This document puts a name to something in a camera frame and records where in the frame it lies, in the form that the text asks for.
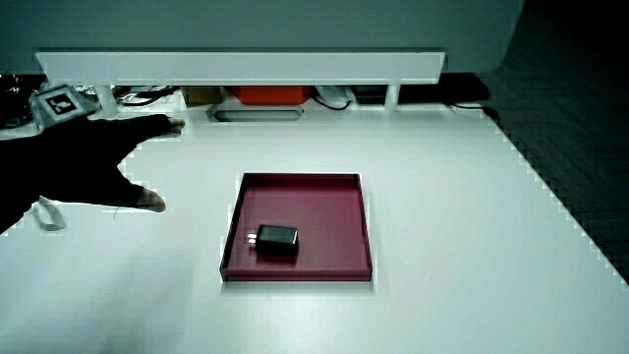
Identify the brown cardboard box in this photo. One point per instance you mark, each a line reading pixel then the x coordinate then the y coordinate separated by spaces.
pixel 201 95

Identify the white desk shelf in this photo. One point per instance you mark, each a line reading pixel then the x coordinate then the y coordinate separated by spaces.
pixel 241 67

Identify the black charger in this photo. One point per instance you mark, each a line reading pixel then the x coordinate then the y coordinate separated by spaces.
pixel 277 239

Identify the crumpled silver foil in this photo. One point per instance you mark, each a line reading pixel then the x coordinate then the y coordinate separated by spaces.
pixel 87 90

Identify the white adapter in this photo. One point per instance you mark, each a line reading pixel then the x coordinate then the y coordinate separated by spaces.
pixel 333 95

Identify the small white clip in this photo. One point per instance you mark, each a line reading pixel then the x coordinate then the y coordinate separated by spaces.
pixel 49 216

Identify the dark small box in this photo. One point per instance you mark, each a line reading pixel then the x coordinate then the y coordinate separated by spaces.
pixel 371 94

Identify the dark red square plate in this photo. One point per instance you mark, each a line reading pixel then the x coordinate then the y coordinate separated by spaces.
pixel 319 216

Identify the person's left forearm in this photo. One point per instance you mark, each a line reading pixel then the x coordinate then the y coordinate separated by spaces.
pixel 9 182

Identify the person's left hand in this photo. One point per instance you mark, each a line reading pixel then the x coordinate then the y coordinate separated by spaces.
pixel 78 157

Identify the orange box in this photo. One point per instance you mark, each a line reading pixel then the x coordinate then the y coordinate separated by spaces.
pixel 271 95

